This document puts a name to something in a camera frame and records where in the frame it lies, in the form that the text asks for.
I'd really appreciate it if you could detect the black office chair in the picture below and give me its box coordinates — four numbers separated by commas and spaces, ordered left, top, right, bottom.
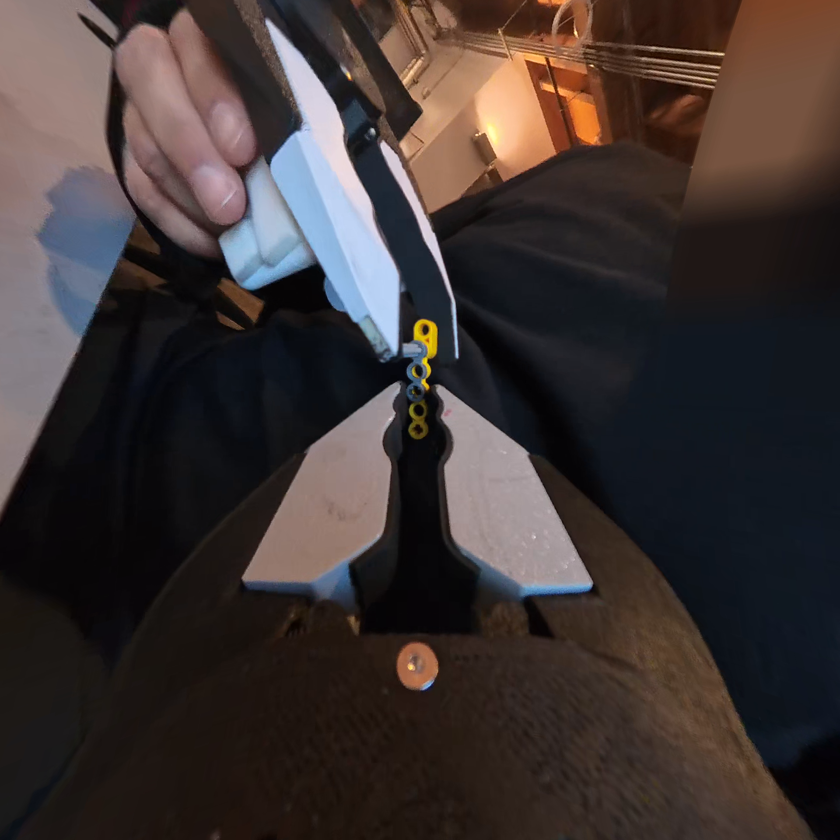
121, 223, 265, 330

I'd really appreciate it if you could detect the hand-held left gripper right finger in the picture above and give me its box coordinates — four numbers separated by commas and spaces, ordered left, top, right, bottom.
433, 386, 594, 599

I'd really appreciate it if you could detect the yellow thin toy beam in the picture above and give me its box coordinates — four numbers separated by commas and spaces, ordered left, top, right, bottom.
408, 357, 434, 441

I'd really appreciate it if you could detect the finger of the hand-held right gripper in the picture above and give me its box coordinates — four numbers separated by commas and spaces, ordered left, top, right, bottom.
357, 140, 459, 363
266, 18, 403, 363

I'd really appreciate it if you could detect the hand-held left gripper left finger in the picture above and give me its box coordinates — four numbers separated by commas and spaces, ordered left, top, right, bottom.
243, 382, 404, 599

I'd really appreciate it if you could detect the person's right hand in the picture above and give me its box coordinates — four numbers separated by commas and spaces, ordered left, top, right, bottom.
115, 10, 258, 258

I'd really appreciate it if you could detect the person's dark clothing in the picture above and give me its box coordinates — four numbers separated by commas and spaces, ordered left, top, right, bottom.
0, 141, 840, 840

